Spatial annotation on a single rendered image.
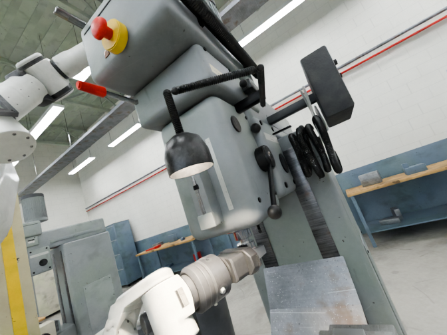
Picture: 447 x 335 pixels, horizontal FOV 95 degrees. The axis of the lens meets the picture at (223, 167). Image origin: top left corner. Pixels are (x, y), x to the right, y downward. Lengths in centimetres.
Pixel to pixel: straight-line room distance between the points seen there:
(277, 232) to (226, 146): 56
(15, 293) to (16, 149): 163
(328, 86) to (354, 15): 479
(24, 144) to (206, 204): 33
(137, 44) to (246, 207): 40
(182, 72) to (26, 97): 48
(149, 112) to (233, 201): 30
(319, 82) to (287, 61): 460
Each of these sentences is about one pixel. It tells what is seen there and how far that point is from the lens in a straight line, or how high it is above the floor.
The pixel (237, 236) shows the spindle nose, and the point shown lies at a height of 129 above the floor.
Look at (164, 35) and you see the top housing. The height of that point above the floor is 173.
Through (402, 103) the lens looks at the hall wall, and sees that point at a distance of 491.
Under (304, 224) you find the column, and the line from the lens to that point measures 89.
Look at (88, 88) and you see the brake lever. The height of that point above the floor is 169.
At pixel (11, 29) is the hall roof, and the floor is 620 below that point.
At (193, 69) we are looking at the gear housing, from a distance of 50.
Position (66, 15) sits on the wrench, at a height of 189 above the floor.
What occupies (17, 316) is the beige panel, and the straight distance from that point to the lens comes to 205.
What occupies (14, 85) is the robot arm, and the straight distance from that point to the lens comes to 84.
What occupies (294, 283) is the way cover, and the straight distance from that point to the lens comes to 95.
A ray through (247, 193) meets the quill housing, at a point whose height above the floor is 138.
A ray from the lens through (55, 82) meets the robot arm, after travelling 88.
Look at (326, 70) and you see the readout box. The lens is 74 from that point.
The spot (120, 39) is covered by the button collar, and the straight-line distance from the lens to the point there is 51.
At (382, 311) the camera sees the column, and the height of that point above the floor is 87.
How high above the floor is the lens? 137
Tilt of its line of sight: 10 degrees up
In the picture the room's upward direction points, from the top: 19 degrees counter-clockwise
